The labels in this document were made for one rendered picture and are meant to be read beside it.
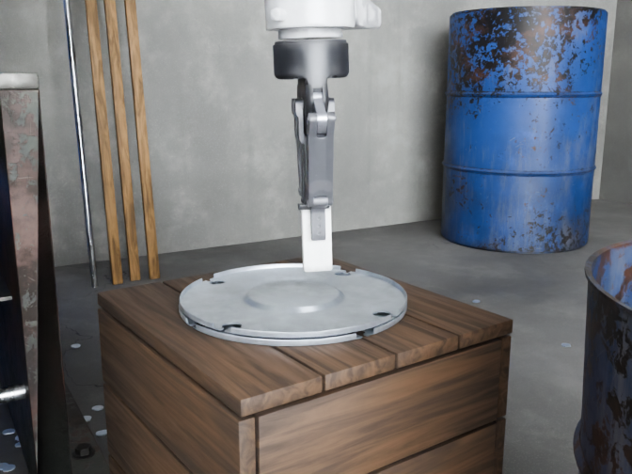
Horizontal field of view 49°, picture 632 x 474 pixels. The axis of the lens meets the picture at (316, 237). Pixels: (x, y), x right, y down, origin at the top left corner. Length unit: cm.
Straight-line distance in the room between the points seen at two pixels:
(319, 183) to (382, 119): 235
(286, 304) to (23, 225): 40
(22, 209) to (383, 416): 57
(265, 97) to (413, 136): 74
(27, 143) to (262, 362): 48
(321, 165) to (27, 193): 49
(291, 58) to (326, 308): 32
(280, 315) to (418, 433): 21
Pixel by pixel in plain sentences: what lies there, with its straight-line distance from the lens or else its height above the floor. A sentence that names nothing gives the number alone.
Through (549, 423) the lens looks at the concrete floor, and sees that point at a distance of 142.
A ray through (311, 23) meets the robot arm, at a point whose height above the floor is 68.
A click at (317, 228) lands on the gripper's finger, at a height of 48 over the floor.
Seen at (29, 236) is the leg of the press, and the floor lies 42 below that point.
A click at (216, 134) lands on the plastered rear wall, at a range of 266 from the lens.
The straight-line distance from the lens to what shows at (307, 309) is 84.
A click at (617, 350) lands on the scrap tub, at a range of 55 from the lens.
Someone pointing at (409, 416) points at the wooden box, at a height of 27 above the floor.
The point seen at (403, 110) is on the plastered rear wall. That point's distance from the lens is 308.
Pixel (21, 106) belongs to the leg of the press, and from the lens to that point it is 102.
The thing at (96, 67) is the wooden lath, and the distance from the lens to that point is 228.
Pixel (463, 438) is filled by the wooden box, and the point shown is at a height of 22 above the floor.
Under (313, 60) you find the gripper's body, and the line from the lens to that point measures 68.
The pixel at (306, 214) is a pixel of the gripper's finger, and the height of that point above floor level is 50.
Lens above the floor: 63
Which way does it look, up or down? 13 degrees down
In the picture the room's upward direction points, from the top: straight up
